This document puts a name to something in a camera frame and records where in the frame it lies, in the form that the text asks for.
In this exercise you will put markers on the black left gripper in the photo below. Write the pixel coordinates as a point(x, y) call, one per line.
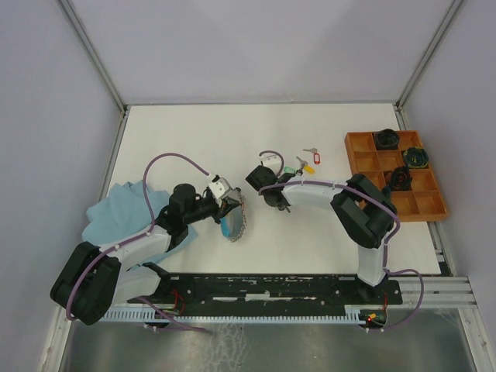
point(228, 205)

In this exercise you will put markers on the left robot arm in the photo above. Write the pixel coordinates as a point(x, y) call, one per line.
point(95, 278)

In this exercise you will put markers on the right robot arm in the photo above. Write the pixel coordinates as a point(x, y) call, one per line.
point(366, 212)

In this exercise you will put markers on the yellow key tag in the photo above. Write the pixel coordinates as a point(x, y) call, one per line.
point(309, 169)

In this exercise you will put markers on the silver key on yellow tag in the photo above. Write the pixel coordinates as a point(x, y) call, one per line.
point(302, 162)

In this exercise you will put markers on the light blue cloth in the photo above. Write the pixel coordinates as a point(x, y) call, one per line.
point(124, 213)

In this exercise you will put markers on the black orange scrunchie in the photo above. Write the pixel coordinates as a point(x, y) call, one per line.
point(400, 179)

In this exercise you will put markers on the black scrunchie top compartment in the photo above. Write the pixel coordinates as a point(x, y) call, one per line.
point(386, 139)

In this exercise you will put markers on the green yellow scrunchie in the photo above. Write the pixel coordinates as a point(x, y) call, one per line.
point(415, 157)

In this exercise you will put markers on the wooden compartment tray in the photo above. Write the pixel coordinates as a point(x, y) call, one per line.
point(397, 162)

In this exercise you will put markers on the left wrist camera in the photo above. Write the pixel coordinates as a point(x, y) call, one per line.
point(220, 189)

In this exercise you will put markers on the light blue handle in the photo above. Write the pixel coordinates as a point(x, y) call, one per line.
point(225, 228)

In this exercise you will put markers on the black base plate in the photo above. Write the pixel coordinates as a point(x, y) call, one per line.
point(338, 289)

